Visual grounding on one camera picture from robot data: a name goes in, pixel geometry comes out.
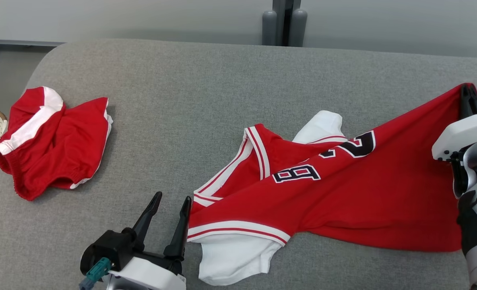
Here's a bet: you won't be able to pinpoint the grey cylindrical post foot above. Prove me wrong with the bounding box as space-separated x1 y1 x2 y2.
262 10 278 46
289 9 308 48

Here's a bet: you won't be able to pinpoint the red shorts with white stripe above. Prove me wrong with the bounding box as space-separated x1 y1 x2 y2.
0 86 114 201

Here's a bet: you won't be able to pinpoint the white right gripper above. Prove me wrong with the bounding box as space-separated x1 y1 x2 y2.
432 84 477 162

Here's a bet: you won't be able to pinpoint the black cable with teal connector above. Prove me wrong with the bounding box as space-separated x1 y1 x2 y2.
78 258 112 290

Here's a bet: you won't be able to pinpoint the grey aluminium post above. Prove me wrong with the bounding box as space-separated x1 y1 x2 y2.
272 0 302 47

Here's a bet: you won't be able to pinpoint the red basketball jersey white sleeves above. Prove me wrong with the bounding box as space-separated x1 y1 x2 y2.
187 83 477 286

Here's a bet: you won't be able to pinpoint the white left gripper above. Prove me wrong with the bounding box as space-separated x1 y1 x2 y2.
103 191 192 290

